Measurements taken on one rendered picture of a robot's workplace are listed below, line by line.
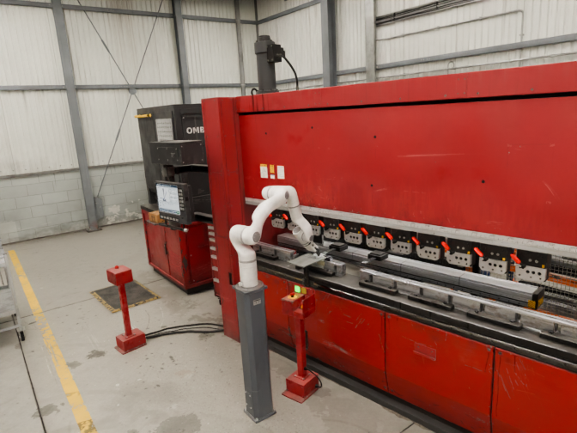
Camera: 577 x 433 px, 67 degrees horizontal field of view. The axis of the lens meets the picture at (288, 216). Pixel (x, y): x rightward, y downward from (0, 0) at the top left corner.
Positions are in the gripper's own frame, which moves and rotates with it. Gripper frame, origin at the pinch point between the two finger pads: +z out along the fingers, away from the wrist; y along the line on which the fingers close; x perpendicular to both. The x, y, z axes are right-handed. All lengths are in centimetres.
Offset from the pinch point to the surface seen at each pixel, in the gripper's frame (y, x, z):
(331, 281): -24.3, 17.4, 5.2
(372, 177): -55, -42, -49
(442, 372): -114, 43, 35
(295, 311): -13, 51, -1
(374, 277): -55, 4, 7
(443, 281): -95, -15, 26
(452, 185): -112, -41, -49
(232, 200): 86, -13, -37
